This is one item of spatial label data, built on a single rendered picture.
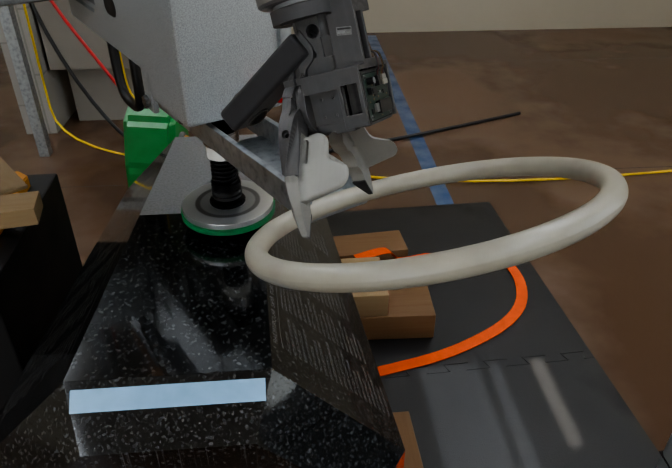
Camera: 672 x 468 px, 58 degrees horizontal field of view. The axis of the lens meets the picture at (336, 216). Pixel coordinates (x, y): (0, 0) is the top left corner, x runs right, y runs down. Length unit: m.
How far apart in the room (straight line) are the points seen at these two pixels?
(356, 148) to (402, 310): 1.73
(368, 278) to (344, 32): 0.23
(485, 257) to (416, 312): 1.76
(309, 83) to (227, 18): 0.66
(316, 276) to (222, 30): 0.68
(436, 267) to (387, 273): 0.05
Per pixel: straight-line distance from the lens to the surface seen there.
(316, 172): 0.53
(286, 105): 0.55
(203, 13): 1.17
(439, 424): 2.13
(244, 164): 1.13
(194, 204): 1.45
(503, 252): 0.59
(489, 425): 2.16
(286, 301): 1.28
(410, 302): 2.37
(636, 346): 2.63
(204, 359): 1.12
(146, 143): 3.03
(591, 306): 2.75
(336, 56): 0.55
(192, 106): 1.21
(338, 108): 0.55
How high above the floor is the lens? 1.65
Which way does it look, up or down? 32 degrees down
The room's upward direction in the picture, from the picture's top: straight up
